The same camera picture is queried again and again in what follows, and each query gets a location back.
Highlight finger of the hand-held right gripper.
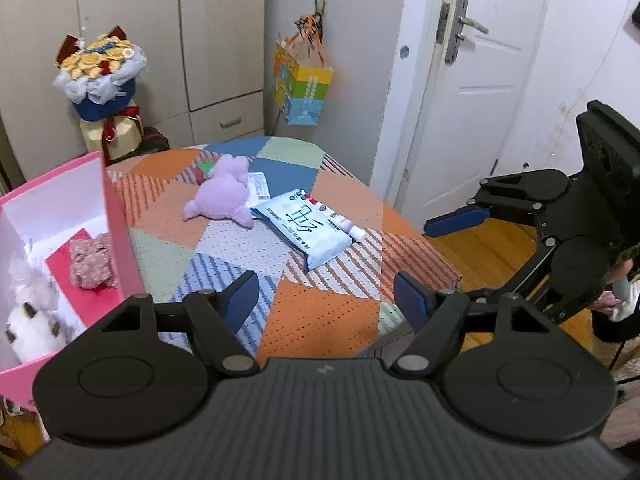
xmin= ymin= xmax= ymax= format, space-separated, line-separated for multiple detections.
xmin=467 ymin=237 xmax=557 ymax=306
xmin=424 ymin=169 xmax=571 ymax=238

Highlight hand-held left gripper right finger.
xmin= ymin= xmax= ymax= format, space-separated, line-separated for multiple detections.
xmin=392 ymin=271 xmax=573 ymax=380

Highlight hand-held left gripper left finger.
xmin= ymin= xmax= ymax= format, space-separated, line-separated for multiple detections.
xmin=75 ymin=270 xmax=260 ymax=378

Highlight blue white wet wipes pack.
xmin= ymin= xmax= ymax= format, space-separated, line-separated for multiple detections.
xmin=249 ymin=189 xmax=353 ymax=272

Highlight white cream tube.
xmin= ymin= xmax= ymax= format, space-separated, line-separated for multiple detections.
xmin=300 ymin=190 xmax=368 ymax=243

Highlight purple plush toy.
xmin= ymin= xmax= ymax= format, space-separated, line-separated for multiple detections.
xmin=181 ymin=154 xmax=271 ymax=228

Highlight pink cardboard box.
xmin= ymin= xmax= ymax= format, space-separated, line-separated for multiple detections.
xmin=0 ymin=151 xmax=146 ymax=413

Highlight red envelope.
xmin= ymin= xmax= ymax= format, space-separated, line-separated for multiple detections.
xmin=45 ymin=228 xmax=126 ymax=333

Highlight pink floral cloth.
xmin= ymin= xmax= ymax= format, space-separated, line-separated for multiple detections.
xmin=68 ymin=234 xmax=118 ymax=290

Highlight white plush dog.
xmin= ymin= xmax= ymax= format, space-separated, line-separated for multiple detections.
xmin=5 ymin=300 xmax=76 ymax=363

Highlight white mesh pouch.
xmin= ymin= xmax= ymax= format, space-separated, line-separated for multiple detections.
xmin=7 ymin=257 xmax=61 ymax=311

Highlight person's right hand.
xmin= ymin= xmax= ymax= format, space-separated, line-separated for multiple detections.
xmin=595 ymin=262 xmax=632 ymax=311

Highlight patchwork blanket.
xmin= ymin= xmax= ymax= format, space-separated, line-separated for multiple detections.
xmin=105 ymin=136 xmax=463 ymax=361

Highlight white door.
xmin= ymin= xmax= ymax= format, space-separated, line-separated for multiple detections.
xmin=400 ymin=0 xmax=553 ymax=218

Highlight colourful paper gift bag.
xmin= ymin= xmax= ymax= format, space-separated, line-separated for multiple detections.
xmin=272 ymin=42 xmax=335 ymax=127

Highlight yellow flower bouquet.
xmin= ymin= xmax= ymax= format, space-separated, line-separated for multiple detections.
xmin=52 ymin=25 xmax=148 ymax=161

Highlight beige wardrobe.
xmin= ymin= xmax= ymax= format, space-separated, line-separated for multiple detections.
xmin=0 ymin=0 xmax=268 ymax=186

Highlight black cable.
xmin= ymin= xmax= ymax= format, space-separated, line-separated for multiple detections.
xmin=607 ymin=340 xmax=632 ymax=376

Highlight metal door handle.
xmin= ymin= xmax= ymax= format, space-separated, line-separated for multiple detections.
xmin=445 ymin=0 xmax=490 ymax=65

